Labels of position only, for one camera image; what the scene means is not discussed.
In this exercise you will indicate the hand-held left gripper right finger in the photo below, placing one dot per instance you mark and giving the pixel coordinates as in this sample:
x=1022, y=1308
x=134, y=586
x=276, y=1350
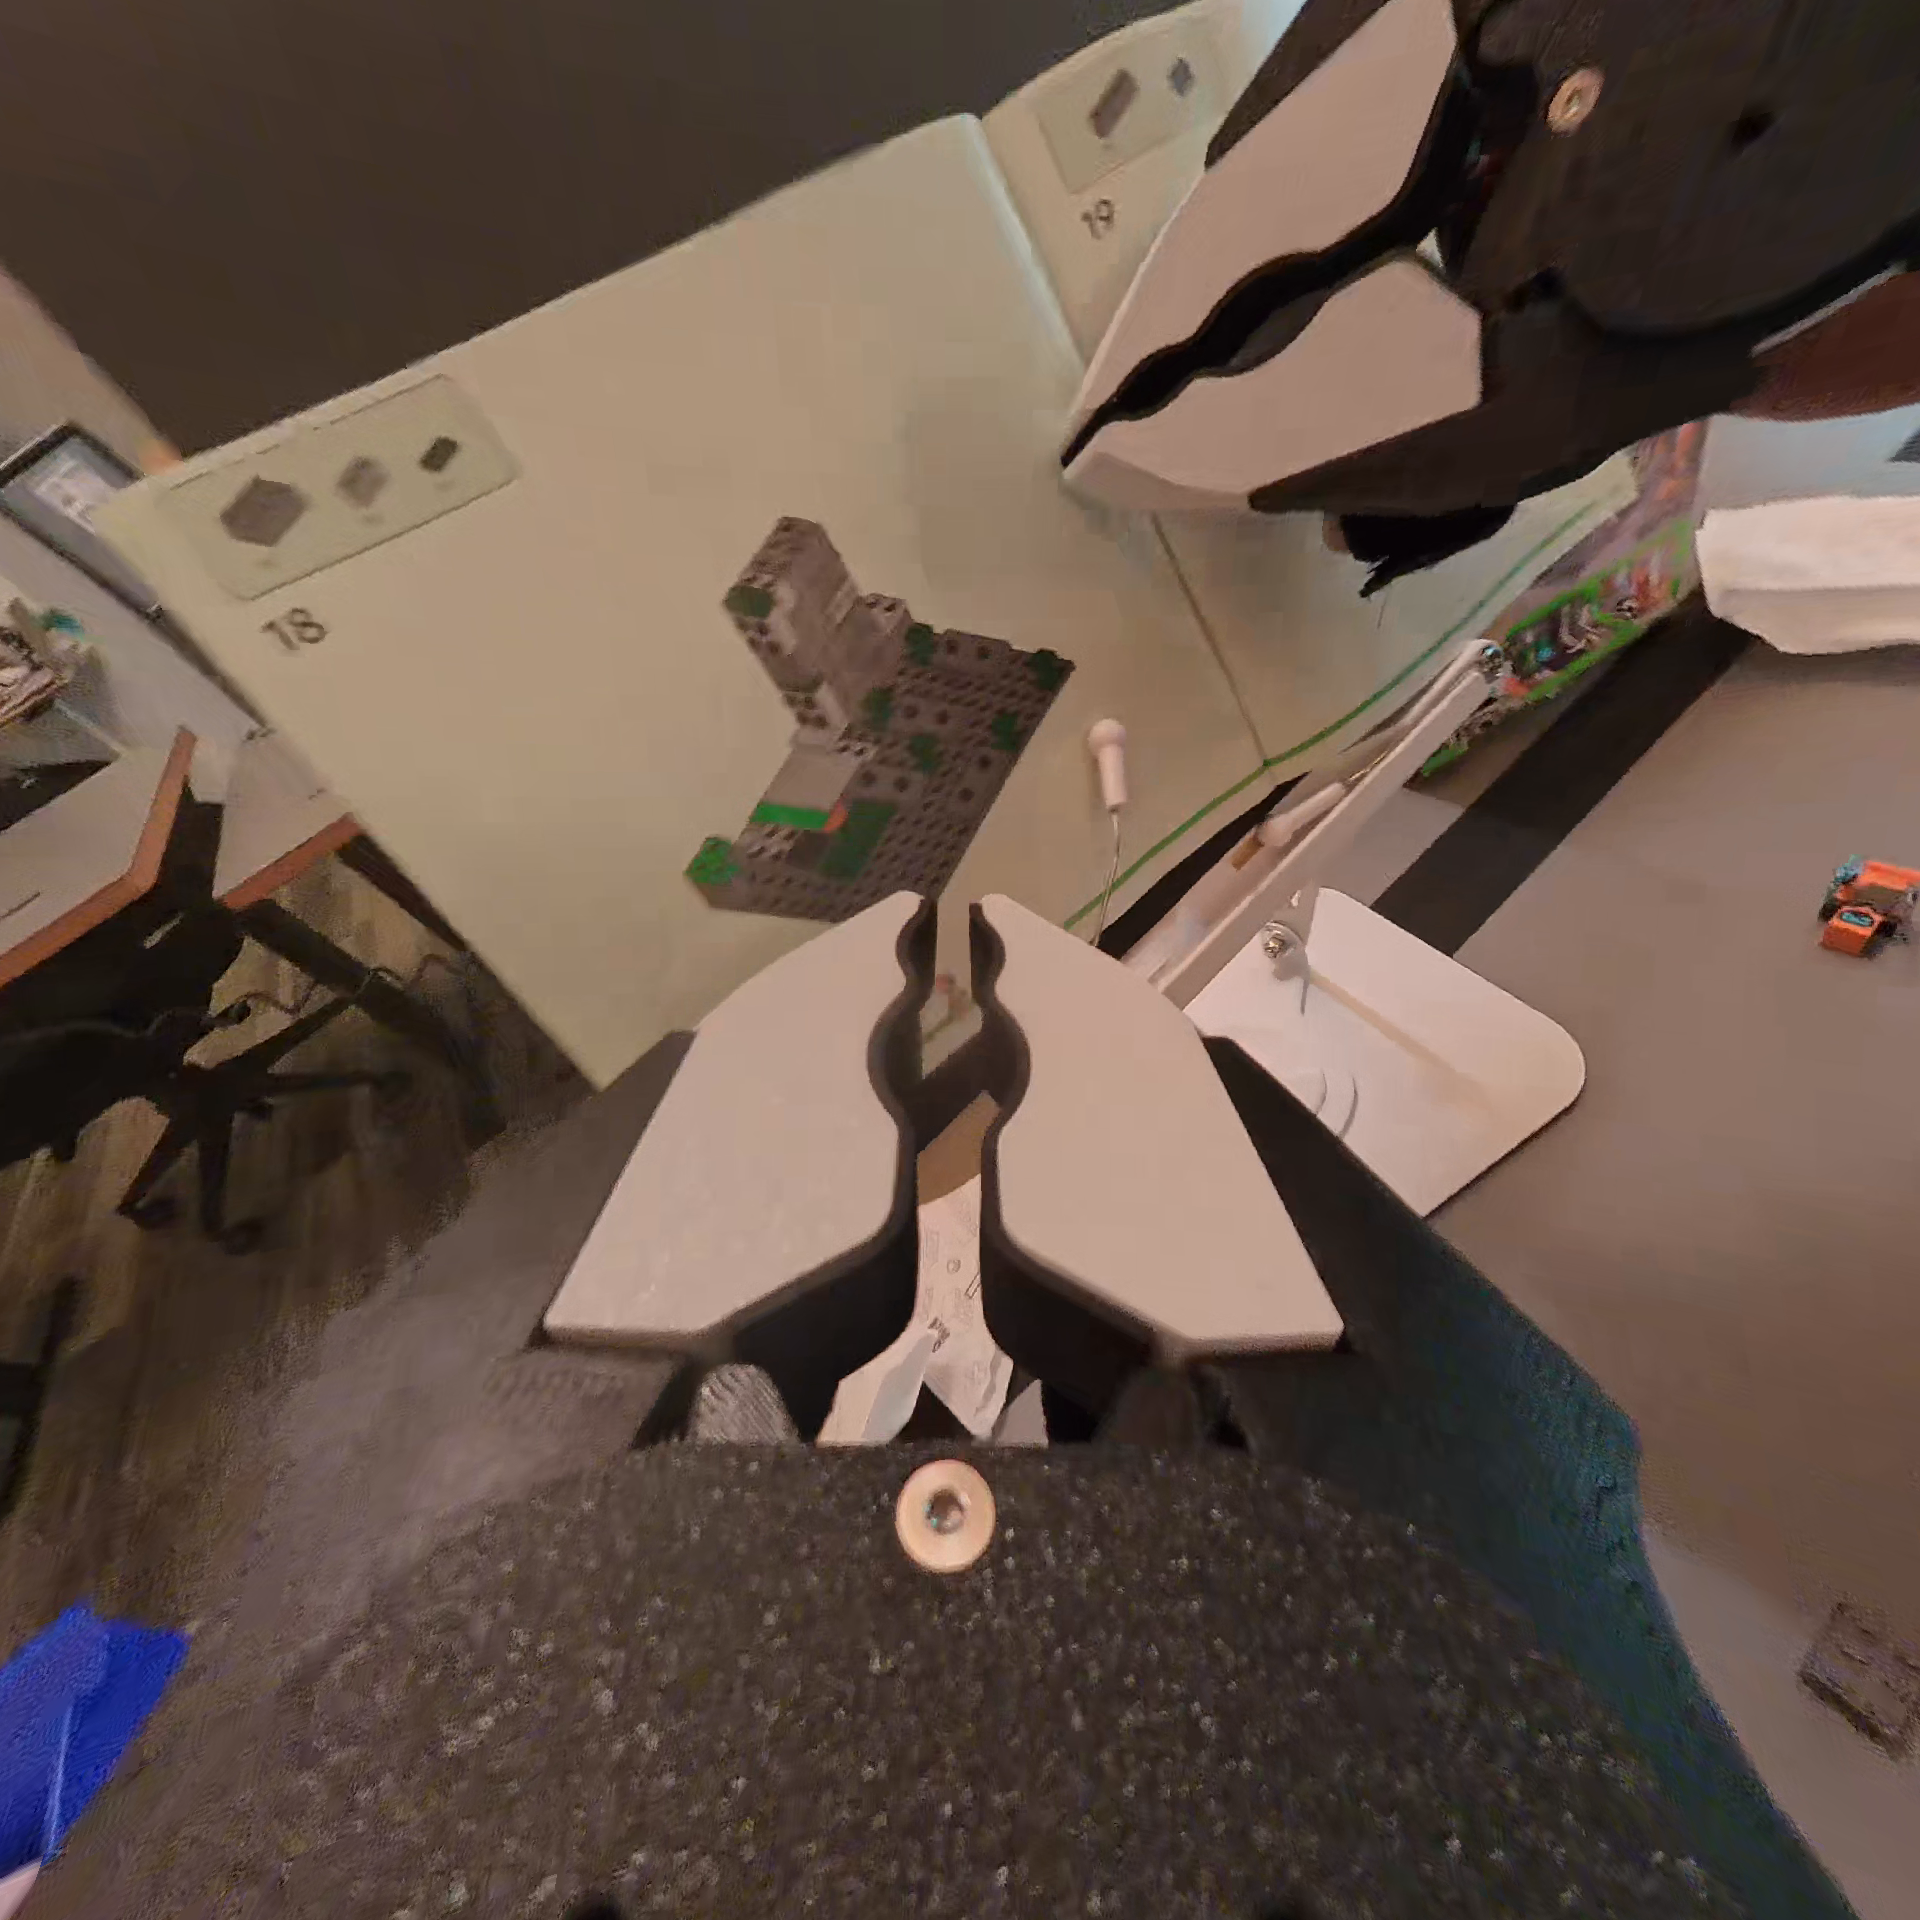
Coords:
x=1152, y=1187

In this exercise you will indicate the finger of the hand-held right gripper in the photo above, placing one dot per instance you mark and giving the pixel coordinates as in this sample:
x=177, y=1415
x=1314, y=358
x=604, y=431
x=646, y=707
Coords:
x=1291, y=166
x=1319, y=390

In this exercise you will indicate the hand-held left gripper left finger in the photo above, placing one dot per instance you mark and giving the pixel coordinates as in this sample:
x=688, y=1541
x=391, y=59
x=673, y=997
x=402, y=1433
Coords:
x=719, y=1187

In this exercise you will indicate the building instruction booklet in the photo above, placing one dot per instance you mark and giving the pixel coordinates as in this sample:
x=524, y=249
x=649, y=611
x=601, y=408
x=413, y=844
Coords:
x=597, y=599

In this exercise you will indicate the blue plastic bin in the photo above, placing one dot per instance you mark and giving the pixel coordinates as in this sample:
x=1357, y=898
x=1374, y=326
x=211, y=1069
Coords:
x=81, y=1710

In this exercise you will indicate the grey brick model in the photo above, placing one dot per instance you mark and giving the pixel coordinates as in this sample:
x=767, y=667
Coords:
x=1867, y=1674

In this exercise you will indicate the person's right hand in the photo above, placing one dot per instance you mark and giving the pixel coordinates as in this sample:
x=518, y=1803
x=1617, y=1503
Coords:
x=1847, y=360

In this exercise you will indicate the white printed paper sheet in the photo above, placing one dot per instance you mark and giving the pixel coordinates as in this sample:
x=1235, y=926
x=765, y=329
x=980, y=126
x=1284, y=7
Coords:
x=951, y=1338

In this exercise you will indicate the white wooden book stand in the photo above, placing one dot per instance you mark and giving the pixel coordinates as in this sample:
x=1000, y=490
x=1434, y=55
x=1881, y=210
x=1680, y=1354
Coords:
x=1395, y=1050

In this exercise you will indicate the green toy set box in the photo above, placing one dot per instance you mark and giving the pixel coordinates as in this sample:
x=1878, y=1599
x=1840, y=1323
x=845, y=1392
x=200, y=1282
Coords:
x=1590, y=599

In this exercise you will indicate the numbered white paper bag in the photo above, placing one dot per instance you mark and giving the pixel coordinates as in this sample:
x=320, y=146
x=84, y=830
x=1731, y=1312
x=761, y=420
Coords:
x=1817, y=578

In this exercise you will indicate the black office chair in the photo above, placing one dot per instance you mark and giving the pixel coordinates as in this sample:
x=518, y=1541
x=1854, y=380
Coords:
x=164, y=1036

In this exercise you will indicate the orange brick figure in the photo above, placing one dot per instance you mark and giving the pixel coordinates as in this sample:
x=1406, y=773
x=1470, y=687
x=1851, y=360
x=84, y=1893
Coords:
x=1873, y=907

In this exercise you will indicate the dark panel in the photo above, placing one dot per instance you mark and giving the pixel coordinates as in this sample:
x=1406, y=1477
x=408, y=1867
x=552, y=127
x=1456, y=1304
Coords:
x=451, y=153

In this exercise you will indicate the wall screen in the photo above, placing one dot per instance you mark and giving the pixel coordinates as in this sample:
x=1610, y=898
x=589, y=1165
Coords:
x=66, y=489

